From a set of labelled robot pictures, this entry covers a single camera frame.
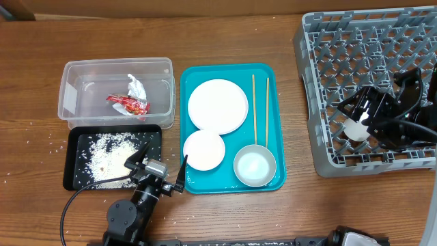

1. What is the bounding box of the pile of rice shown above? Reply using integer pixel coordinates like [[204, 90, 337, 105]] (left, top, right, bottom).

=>
[[75, 133, 147, 188]]

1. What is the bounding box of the grey dishwasher rack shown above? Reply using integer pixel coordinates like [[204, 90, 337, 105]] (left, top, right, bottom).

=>
[[294, 6, 436, 178]]

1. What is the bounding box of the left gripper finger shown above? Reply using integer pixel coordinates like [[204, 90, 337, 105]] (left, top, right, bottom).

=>
[[174, 154, 188, 193], [124, 142, 150, 169]]

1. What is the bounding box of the grey bowl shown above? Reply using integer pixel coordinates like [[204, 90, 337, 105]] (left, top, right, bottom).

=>
[[234, 144, 277, 187]]

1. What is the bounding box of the red snack wrapper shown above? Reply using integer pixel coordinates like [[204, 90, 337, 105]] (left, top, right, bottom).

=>
[[106, 94, 150, 115]]

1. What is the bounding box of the small pink bowl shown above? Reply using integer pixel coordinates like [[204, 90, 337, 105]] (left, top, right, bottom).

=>
[[183, 130, 225, 171]]

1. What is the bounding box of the white tissue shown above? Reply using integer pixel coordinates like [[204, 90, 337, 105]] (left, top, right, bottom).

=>
[[113, 74, 147, 115]]

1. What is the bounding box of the teal plastic tray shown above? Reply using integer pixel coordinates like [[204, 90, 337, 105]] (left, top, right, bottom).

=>
[[180, 63, 287, 194]]

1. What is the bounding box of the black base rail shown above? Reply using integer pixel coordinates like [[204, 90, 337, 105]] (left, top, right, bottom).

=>
[[148, 225, 391, 246]]

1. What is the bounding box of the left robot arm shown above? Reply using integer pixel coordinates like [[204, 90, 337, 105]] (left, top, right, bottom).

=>
[[102, 143, 188, 245]]

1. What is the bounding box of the white paper cup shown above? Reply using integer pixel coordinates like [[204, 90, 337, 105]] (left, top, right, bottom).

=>
[[344, 113, 370, 141]]

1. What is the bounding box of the black tray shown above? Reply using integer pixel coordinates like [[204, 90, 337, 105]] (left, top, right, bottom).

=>
[[63, 124, 162, 191]]

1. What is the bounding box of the clear plastic bin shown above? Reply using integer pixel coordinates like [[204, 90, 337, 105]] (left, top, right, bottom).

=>
[[58, 57, 175, 129]]

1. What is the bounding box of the large white plate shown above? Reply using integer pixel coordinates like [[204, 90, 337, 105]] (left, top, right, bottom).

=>
[[188, 79, 249, 135]]

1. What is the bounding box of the wooden chopstick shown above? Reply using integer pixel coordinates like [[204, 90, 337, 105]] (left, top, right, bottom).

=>
[[252, 74, 257, 145], [265, 77, 270, 148]]

